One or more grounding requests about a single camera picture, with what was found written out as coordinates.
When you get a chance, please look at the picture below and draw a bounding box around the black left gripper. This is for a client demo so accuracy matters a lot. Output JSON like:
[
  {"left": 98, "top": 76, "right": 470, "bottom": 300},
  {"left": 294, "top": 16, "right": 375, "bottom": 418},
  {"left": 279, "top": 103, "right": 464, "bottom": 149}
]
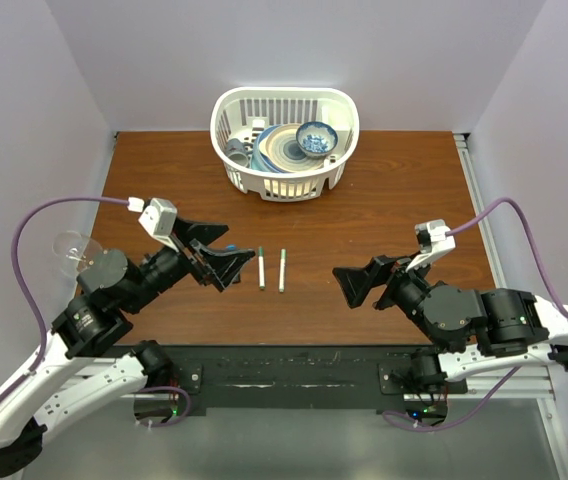
[{"left": 123, "top": 215, "right": 256, "bottom": 313}]

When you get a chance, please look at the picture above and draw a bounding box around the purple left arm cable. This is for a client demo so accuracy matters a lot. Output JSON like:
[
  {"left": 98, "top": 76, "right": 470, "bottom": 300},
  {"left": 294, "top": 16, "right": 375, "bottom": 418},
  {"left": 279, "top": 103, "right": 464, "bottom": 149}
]
[{"left": 0, "top": 195, "right": 193, "bottom": 446}]

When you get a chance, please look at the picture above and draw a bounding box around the clear wine glass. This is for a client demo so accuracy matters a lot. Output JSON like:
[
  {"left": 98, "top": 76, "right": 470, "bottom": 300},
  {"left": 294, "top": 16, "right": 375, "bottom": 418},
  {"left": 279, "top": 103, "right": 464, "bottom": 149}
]
[{"left": 52, "top": 231, "right": 103, "bottom": 279}]

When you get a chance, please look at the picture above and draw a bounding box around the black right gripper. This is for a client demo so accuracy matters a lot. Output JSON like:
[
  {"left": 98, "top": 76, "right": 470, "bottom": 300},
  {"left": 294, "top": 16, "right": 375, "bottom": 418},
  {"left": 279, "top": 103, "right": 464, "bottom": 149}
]
[{"left": 329, "top": 249, "right": 429, "bottom": 332}]

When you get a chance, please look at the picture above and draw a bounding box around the aluminium frame rail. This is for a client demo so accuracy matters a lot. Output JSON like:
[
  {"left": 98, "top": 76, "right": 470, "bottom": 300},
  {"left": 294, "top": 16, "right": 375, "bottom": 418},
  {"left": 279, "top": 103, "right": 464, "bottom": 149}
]
[{"left": 453, "top": 133, "right": 568, "bottom": 479}]

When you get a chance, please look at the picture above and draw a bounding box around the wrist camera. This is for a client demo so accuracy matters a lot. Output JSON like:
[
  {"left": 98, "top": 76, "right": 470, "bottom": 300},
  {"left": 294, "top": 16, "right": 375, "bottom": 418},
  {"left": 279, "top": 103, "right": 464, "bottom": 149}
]
[
  {"left": 408, "top": 219, "right": 456, "bottom": 270},
  {"left": 138, "top": 198, "right": 177, "bottom": 248}
]

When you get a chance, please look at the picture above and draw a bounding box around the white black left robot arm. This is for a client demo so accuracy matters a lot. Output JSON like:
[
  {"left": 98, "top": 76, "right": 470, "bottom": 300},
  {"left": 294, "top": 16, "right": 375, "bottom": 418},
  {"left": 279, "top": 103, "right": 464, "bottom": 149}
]
[{"left": 0, "top": 218, "right": 256, "bottom": 478}]

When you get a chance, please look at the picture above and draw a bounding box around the beige blue plate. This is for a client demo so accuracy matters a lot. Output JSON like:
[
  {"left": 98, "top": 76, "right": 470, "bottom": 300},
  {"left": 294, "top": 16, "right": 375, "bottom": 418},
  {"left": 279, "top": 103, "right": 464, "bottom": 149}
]
[{"left": 250, "top": 123, "right": 324, "bottom": 173}]

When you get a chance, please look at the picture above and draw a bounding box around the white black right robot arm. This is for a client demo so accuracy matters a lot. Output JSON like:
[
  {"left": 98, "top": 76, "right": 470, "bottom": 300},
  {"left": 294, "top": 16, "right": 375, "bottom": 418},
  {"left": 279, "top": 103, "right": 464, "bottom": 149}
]
[{"left": 333, "top": 256, "right": 568, "bottom": 393}]

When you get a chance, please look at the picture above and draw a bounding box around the grey blue mug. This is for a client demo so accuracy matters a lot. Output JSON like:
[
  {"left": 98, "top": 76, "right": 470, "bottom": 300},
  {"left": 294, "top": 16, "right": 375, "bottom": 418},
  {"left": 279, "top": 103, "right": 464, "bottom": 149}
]
[{"left": 224, "top": 138, "right": 250, "bottom": 167}]

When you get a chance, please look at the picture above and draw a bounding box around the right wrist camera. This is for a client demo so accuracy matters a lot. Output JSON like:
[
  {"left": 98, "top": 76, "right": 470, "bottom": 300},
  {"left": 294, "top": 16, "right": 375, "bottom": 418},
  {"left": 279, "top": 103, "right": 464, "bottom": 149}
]
[{"left": 408, "top": 219, "right": 456, "bottom": 270}]

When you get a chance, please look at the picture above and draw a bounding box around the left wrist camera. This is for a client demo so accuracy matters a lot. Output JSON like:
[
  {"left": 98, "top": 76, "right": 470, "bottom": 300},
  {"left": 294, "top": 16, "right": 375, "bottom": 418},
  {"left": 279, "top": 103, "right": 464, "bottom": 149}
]
[{"left": 138, "top": 198, "right": 177, "bottom": 248}]

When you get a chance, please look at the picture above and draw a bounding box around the white pen green tip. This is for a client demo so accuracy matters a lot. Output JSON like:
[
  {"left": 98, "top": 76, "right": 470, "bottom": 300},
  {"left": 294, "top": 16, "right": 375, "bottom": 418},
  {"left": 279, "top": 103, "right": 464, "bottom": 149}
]
[{"left": 258, "top": 253, "right": 266, "bottom": 290}]

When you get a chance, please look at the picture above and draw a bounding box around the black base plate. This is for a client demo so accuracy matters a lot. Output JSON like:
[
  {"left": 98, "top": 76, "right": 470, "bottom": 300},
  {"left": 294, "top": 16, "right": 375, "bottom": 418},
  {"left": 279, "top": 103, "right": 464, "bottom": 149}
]
[{"left": 113, "top": 343, "right": 470, "bottom": 419}]

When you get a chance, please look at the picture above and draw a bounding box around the white plastic dish basket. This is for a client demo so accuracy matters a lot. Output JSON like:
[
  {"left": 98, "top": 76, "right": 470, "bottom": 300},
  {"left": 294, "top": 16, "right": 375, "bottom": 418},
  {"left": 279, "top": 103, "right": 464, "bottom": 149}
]
[{"left": 210, "top": 87, "right": 360, "bottom": 202}]

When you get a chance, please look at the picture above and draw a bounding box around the blue patterned bowl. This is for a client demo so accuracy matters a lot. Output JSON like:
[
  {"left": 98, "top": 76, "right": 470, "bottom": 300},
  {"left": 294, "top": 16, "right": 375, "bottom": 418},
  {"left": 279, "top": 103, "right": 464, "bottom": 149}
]
[{"left": 295, "top": 121, "right": 339, "bottom": 159}]

